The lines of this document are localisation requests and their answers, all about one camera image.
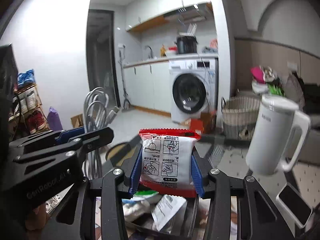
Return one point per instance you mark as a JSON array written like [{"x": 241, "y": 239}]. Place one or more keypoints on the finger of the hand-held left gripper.
[
  {"x": 70, "y": 135},
  {"x": 97, "y": 137}
]

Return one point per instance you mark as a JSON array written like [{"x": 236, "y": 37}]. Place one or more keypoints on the white printed plastic bag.
[{"x": 167, "y": 210}]

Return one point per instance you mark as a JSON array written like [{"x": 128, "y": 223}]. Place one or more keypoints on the wicker laundry basket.
[{"x": 237, "y": 120}]

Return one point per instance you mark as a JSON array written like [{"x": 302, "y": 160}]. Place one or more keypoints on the metal faucet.
[{"x": 150, "y": 52}]

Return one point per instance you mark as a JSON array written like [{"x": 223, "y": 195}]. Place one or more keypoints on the white sneakers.
[{"x": 28, "y": 100}]

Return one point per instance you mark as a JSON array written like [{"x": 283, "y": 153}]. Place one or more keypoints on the wall socket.
[{"x": 293, "y": 65}]

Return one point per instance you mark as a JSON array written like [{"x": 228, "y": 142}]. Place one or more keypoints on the round wooden stool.
[{"x": 117, "y": 152}]

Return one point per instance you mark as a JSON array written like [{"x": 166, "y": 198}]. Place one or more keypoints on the red and white packet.
[{"x": 167, "y": 160}]

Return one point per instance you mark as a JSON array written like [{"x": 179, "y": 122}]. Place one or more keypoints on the yellow bottle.
[{"x": 163, "y": 51}]

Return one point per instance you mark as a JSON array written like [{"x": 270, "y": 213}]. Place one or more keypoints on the red sneakers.
[{"x": 37, "y": 122}]

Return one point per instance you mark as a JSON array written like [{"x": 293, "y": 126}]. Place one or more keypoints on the red cardboard box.
[{"x": 200, "y": 125}]

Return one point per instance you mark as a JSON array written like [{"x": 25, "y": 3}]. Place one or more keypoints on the white cloth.
[{"x": 258, "y": 87}]

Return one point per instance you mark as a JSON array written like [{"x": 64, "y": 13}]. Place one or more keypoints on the blue shoes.
[{"x": 25, "y": 77}]

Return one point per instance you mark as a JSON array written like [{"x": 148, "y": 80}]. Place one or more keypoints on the black pot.
[{"x": 186, "y": 46}]

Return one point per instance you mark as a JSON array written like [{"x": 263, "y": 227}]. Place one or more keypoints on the white washing machine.
[{"x": 175, "y": 67}]

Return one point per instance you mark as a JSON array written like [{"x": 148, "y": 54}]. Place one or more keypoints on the open brown cardboard box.
[{"x": 76, "y": 121}]

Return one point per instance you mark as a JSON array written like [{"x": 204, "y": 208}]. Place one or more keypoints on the white base cabinet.
[{"x": 147, "y": 85}]

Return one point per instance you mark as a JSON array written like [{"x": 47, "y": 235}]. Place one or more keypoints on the smartphone with white case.
[{"x": 295, "y": 203}]

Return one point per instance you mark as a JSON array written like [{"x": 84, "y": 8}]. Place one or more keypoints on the pink cloth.
[{"x": 257, "y": 75}]

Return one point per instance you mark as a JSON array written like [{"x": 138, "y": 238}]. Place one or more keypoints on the green cloth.
[{"x": 275, "y": 90}]

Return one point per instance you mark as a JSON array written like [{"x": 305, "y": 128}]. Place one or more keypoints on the dark cloth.
[{"x": 311, "y": 97}]

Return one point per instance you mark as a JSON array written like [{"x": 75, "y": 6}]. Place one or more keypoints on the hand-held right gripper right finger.
[{"x": 198, "y": 180}]

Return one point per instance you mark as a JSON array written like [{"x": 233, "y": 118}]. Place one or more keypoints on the white electric kettle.
[{"x": 270, "y": 140}]

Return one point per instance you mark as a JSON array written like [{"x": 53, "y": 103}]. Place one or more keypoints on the white wall cabinet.
[{"x": 155, "y": 5}]

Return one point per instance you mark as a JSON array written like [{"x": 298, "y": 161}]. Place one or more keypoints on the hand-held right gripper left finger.
[{"x": 134, "y": 177}]

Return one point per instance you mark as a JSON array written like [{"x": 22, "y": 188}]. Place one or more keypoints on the wooden shoe rack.
[{"x": 38, "y": 100}]

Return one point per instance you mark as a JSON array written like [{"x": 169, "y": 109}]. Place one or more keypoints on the dark glass door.
[{"x": 100, "y": 60}]

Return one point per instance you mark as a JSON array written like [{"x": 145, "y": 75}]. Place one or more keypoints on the green and white packet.
[{"x": 146, "y": 195}]

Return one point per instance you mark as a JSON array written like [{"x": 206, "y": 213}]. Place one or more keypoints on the red and white container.
[{"x": 171, "y": 52}]

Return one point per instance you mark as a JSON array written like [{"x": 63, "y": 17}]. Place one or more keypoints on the white plush toy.
[{"x": 135, "y": 210}]

